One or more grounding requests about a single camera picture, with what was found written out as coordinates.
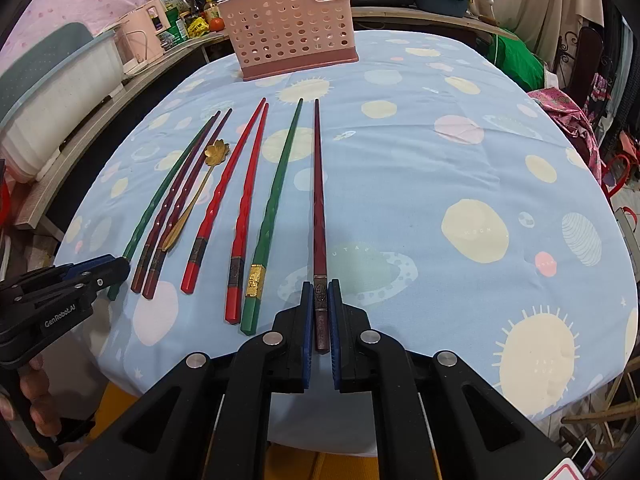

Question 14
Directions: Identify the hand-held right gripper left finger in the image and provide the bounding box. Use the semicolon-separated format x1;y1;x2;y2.
59;281;314;480

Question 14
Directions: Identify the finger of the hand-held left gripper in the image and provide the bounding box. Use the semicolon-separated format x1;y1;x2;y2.
63;254;125;282
50;258;132;307

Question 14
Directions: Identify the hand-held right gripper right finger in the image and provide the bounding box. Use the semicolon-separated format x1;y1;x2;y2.
330;280;566;480

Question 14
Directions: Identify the green chopstick with gold band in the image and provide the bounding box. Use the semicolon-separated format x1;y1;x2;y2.
240;98;305;335

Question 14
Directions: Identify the dark red chopstick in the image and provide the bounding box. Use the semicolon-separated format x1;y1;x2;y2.
142;108;234;299
130;112;223;294
312;98;332;352

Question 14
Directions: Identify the pink perforated utensil basket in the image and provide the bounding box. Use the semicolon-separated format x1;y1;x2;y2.
218;0;360;82

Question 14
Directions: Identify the person's left hand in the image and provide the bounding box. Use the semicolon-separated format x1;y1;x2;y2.
0;355;63;441

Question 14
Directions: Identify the thin green chopstick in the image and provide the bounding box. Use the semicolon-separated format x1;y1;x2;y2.
107;111;221;302

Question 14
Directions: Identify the yellow garment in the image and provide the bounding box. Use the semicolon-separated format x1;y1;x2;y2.
92;379;381;480

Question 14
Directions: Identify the gold flower spoon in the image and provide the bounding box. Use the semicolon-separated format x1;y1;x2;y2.
161;141;230;252

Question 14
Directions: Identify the white dish box teal lid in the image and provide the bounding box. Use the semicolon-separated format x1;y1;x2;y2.
0;22;126;184

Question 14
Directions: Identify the blue planet print tablecloth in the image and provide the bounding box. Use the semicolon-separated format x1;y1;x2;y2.
52;29;640;457

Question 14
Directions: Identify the white blender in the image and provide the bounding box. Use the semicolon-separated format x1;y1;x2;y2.
116;11;163;77

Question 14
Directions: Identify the green tin can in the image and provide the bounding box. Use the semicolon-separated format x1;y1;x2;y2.
161;16;189;52

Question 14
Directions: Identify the bamboo chair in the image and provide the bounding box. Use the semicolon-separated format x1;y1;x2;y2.
559;370;640;463

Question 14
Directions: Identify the pink floral cloth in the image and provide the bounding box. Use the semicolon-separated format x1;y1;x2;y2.
529;86;602;183

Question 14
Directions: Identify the green plastic bag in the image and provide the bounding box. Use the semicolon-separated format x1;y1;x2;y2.
491;34;547;94

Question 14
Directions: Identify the grey wooden counter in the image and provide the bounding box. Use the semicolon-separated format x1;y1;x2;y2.
350;6;503;43

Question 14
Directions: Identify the dark ornate metal frame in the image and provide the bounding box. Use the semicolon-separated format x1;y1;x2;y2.
559;22;607;111

